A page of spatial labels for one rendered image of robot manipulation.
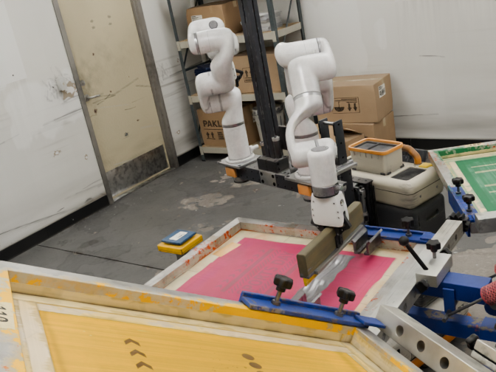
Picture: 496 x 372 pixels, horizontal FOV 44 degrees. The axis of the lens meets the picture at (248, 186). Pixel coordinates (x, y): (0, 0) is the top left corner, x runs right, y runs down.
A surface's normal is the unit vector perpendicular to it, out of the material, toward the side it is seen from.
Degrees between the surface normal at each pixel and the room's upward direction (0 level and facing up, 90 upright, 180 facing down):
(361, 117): 91
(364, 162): 92
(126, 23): 90
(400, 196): 90
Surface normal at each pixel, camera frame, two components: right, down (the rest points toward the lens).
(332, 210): -0.47, 0.40
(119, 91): 0.80, 0.06
